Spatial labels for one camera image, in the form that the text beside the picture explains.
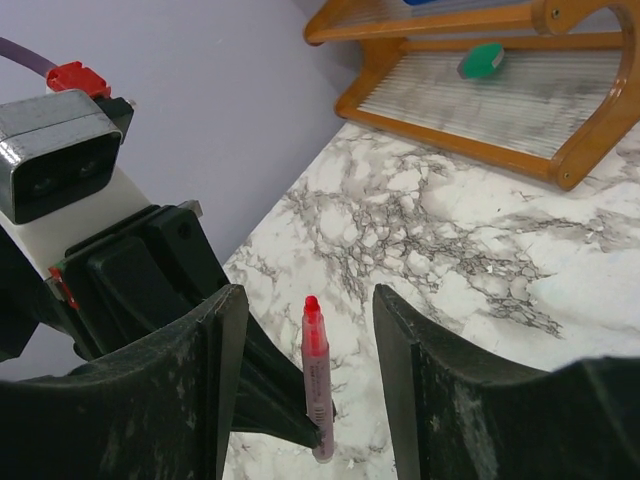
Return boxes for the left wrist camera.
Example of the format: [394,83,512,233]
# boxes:
[0,89,151,271]

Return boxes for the green eraser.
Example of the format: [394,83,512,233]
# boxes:
[457,43,505,79]

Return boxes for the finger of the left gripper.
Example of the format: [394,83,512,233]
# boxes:
[234,316,321,448]

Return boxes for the wooden shelf rack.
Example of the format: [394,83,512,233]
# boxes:
[304,1,639,190]

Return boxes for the blue stapler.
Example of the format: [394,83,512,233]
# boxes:
[403,0,437,7]

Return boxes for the pink highlighter pen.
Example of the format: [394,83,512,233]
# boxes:
[301,295,334,463]

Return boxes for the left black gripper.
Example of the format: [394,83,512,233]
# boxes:
[1,202,225,360]

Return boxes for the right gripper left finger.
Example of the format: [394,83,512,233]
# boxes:
[1,285,248,479]

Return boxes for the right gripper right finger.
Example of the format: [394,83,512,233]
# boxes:
[373,284,639,479]

